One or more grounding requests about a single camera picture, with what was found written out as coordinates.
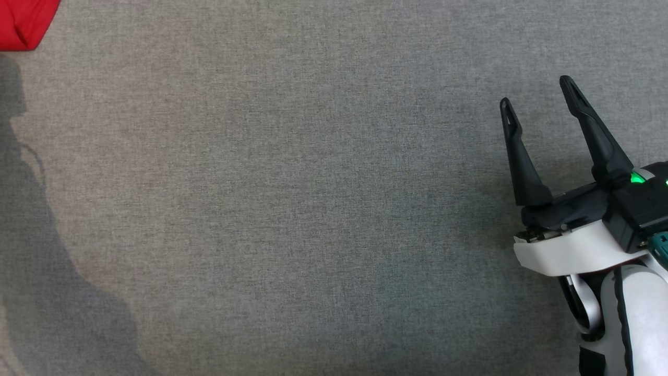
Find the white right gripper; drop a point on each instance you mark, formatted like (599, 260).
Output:
(569, 250)

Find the red Bulls 23 jersey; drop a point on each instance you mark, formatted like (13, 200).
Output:
(23, 21)

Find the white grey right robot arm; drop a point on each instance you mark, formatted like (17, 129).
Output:
(649, 324)

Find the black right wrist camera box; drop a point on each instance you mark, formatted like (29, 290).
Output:
(639, 209)

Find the teal right camera connector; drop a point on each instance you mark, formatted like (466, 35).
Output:
(660, 245)

